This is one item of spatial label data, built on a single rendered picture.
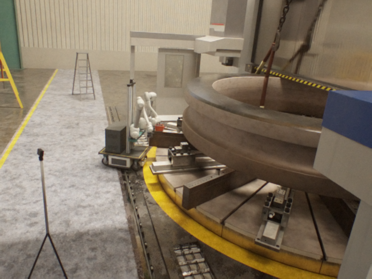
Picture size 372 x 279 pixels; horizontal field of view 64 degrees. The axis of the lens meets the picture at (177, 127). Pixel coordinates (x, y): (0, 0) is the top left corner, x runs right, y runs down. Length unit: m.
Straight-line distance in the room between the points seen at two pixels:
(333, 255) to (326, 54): 4.41
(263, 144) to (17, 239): 3.71
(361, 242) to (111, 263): 3.28
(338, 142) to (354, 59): 5.47
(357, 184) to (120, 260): 3.37
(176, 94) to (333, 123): 8.31
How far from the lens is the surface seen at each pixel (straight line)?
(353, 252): 1.59
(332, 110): 1.51
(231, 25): 8.55
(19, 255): 4.64
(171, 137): 6.62
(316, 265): 4.61
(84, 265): 4.29
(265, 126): 4.35
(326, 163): 1.56
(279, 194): 4.44
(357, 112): 1.41
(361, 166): 1.43
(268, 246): 4.24
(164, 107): 9.61
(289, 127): 4.27
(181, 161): 5.55
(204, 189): 4.70
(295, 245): 4.46
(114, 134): 6.21
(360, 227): 1.52
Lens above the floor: 2.92
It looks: 19 degrees down
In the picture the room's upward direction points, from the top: 4 degrees clockwise
